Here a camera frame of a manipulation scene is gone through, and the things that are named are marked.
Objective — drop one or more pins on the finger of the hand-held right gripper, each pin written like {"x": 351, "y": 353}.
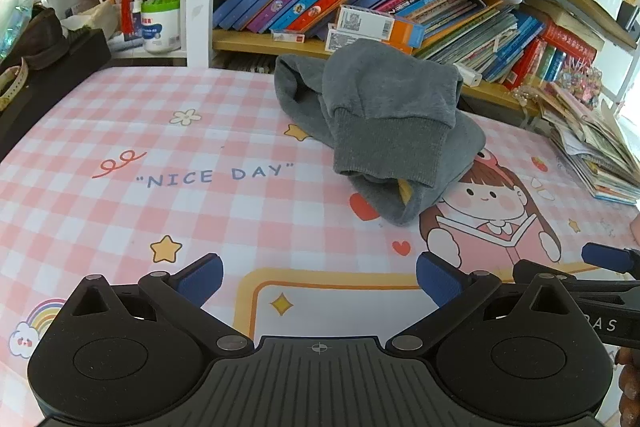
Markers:
{"x": 610, "y": 289}
{"x": 605, "y": 256}

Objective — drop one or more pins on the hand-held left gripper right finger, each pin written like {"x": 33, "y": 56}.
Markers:
{"x": 440, "y": 279}

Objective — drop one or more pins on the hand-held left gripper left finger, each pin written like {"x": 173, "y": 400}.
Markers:
{"x": 200, "y": 281}

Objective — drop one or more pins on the grey pants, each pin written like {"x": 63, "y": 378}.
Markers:
{"x": 380, "y": 107}

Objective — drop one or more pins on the person's right hand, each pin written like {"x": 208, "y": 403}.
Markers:
{"x": 631, "y": 387}

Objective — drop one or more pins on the stack of papers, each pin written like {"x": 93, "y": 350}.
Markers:
{"x": 590, "y": 147}

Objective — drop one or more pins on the pink checked table mat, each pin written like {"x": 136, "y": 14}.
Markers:
{"x": 200, "y": 147}

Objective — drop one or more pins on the sparkly bead ornament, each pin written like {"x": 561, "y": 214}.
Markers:
{"x": 575, "y": 82}

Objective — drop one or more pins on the white charger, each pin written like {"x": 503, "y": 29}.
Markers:
{"x": 467, "y": 76}

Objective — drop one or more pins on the row of thin books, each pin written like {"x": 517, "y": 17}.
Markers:
{"x": 250, "y": 64}

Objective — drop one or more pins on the wooden shelf board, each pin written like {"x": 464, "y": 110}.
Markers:
{"x": 240, "y": 41}

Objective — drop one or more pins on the white tub green lid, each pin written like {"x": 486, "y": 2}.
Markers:
{"x": 160, "y": 29}

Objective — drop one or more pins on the small red white box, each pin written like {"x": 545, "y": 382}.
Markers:
{"x": 287, "y": 36}

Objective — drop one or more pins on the white carton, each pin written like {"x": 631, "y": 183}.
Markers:
{"x": 182, "y": 12}

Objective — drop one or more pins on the beige wristwatch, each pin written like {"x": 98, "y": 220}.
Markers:
{"x": 15, "y": 79}

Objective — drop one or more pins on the cream cloth bag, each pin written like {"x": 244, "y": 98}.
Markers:
{"x": 95, "y": 18}

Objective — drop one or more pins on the clear plastic bag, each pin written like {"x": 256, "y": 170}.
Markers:
{"x": 12, "y": 22}

